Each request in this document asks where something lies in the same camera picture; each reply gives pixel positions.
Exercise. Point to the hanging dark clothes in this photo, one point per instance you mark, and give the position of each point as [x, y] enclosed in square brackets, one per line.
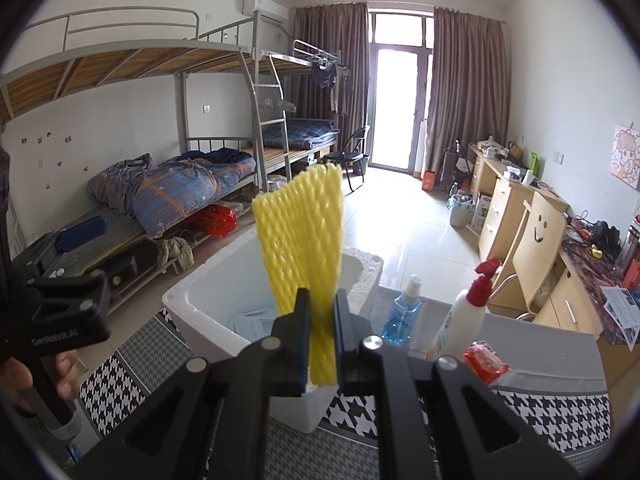
[324, 74]

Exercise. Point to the metal bunk ladder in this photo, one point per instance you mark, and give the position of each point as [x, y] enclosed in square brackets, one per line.
[270, 110]

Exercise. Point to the beige crumpled cloth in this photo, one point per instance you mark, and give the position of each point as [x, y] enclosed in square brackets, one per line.
[175, 255]

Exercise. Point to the glass balcony door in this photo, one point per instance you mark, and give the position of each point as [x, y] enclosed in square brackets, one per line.
[397, 100]

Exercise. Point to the grey waste bin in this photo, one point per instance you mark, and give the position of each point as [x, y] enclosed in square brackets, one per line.
[461, 214]

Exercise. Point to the dark blue plaid bedding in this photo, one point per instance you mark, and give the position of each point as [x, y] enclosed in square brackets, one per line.
[305, 132]

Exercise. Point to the blue liquid spray bottle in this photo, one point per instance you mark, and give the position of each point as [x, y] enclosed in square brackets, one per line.
[400, 320]

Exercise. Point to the black folding chair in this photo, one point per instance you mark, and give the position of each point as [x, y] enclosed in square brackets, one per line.
[352, 152]

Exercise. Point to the person's left hand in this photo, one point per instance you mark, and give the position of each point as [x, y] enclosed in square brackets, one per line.
[65, 375]

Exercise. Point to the blue plaid quilt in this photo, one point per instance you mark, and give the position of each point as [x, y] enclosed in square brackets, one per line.
[165, 192]

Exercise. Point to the white carton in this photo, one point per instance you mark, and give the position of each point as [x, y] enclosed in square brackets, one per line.
[481, 212]

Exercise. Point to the white air conditioner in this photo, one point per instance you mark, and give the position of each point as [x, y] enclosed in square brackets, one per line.
[265, 7]

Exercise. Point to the cartoon wall poster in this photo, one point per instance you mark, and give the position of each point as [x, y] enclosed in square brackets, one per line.
[626, 152]

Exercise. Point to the orange bag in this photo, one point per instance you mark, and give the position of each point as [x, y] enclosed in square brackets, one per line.
[429, 181]

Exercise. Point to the green paper bag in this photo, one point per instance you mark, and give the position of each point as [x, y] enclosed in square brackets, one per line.
[534, 162]

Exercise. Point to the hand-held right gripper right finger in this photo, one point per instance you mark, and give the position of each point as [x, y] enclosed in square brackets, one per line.
[341, 332]

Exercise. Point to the red plastic bag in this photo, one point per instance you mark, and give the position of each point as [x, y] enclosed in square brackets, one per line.
[215, 220]

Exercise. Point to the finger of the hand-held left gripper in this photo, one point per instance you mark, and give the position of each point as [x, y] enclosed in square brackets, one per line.
[70, 291]

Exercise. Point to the houndstooth table mat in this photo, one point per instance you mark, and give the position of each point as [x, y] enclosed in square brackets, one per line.
[550, 420]

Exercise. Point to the wooden desk row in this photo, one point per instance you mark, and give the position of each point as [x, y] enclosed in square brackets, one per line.
[505, 210]

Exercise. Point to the grey metal bunk bed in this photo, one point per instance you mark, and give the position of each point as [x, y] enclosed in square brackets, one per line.
[125, 62]
[295, 62]

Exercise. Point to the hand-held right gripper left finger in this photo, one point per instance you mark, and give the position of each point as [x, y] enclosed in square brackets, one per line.
[301, 345]

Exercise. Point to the brown curtain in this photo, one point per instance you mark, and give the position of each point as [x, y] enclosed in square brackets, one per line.
[465, 100]
[325, 60]

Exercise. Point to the white lotion bottle red pump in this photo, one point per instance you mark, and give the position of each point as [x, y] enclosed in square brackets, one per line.
[462, 325]

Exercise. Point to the red wipes packet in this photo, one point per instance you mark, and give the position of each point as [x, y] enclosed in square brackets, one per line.
[485, 362]

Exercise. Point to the wooden smiley face chair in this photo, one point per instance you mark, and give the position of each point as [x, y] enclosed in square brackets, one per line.
[542, 230]

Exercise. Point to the white foam box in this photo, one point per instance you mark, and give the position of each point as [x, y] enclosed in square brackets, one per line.
[210, 305]

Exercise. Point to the yellow foam net sleeve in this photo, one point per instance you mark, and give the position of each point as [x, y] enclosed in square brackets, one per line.
[300, 235]

